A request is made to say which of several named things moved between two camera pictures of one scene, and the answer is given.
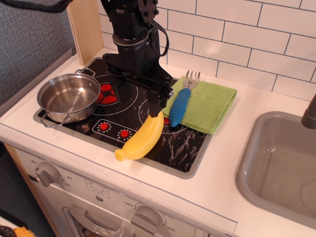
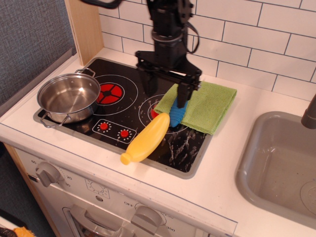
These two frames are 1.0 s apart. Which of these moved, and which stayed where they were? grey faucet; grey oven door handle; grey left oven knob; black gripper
Moved: black gripper
Stayed: grey faucet; grey left oven knob; grey oven door handle
